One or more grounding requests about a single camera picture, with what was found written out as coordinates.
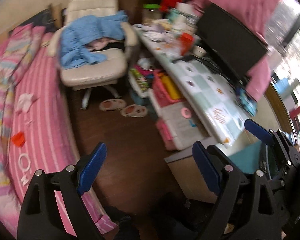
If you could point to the left beige slipper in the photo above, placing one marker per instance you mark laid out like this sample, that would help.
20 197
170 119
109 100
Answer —
112 105

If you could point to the pink plastic basket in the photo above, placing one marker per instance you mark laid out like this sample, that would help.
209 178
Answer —
165 90

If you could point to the green lid jar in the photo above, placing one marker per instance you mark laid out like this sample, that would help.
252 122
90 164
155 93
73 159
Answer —
150 13

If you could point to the right beige slipper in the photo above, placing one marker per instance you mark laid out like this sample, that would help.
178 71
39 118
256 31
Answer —
134 111

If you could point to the red wrapper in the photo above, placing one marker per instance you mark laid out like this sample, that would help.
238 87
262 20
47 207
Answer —
18 139

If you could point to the pink striped bed sheet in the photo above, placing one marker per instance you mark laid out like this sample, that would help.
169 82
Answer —
48 133

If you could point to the beige slipper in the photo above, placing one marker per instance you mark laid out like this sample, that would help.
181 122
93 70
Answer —
134 111
112 105

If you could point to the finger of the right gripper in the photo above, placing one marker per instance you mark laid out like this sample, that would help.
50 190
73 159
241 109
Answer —
258 131

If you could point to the blue garment on chair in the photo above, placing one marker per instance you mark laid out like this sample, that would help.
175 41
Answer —
84 30

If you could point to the white plastic storage box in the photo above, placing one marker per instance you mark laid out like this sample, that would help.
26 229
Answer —
177 124

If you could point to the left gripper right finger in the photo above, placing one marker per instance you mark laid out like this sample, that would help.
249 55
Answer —
245 206

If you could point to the pink hanging garment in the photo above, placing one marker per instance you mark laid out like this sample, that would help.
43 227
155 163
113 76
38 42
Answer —
242 17

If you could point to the blue patterned pencil pouch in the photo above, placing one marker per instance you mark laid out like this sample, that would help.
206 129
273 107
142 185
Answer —
245 101

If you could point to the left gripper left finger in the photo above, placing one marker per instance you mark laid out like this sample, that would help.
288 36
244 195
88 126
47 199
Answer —
39 216

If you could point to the white paper cup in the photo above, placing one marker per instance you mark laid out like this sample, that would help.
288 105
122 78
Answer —
198 51

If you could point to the white tape roll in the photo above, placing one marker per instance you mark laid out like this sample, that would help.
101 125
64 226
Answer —
24 162

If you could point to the crumpled white pink cloth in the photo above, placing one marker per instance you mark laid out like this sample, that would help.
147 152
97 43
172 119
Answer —
24 103

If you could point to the pink striped cartoon quilt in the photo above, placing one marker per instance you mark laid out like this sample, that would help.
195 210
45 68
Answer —
16 55

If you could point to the red plastic cup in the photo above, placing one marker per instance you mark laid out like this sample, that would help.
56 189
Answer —
186 41

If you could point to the black computer monitor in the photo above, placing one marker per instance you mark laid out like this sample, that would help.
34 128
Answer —
229 42

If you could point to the desk with checkered cover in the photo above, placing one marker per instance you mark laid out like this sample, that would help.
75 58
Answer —
210 95

